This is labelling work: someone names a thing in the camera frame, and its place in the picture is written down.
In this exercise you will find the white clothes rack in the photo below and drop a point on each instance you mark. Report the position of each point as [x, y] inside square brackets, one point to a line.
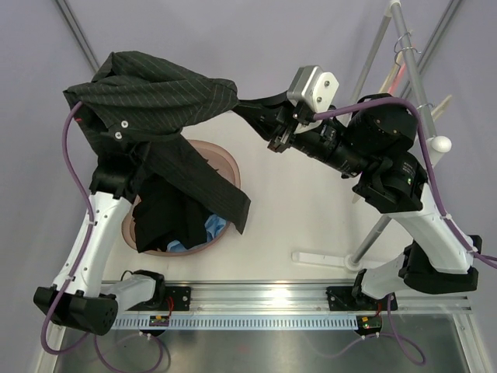
[415, 68]

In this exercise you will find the light blue shirt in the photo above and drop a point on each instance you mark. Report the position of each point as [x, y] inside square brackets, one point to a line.
[214, 226]

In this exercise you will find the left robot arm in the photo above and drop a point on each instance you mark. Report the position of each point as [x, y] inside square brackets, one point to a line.
[77, 298]

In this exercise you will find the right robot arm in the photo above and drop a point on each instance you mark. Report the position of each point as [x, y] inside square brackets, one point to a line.
[371, 140]

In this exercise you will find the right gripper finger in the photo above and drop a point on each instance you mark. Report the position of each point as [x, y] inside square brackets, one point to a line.
[271, 101]
[263, 120]

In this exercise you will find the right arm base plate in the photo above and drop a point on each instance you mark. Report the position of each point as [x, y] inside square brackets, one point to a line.
[340, 299]

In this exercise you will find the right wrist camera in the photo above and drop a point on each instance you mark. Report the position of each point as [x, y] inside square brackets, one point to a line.
[314, 87]

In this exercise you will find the light blue cable duct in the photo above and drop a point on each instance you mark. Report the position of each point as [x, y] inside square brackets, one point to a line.
[235, 322]

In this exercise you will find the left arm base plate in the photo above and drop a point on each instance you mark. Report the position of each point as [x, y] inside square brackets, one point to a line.
[176, 296]

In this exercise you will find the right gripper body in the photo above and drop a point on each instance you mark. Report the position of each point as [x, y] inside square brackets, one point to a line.
[293, 124]

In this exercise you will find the black shirt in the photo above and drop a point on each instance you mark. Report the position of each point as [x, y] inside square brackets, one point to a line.
[166, 214]

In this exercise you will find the aluminium mounting rail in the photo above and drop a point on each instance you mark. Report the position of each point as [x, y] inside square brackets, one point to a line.
[299, 297]

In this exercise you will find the pink hanger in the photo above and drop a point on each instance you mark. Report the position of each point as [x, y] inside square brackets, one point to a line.
[398, 69]

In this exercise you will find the dark striped shirt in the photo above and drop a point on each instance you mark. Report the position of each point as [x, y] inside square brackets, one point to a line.
[150, 99]

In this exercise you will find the hanger wire hook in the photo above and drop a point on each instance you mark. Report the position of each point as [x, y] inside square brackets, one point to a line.
[386, 84]
[433, 146]

